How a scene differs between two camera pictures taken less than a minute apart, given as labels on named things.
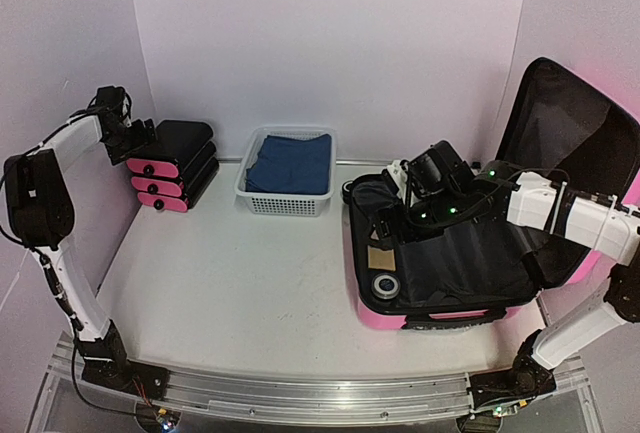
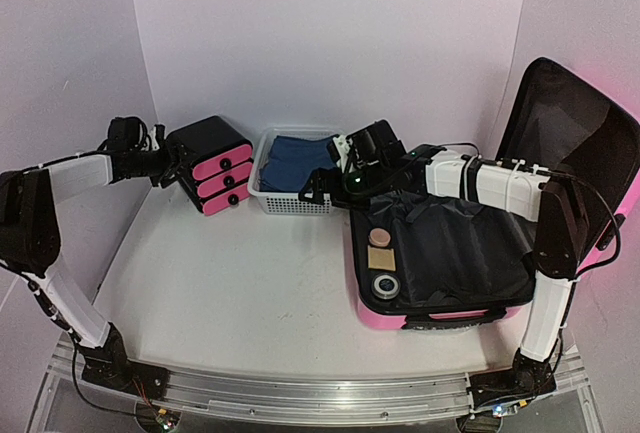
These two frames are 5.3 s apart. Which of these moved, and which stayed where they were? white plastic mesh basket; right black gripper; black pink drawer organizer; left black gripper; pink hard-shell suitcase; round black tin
Moved: white plastic mesh basket; right black gripper; left black gripper; black pink drawer organizer
Stayed: round black tin; pink hard-shell suitcase
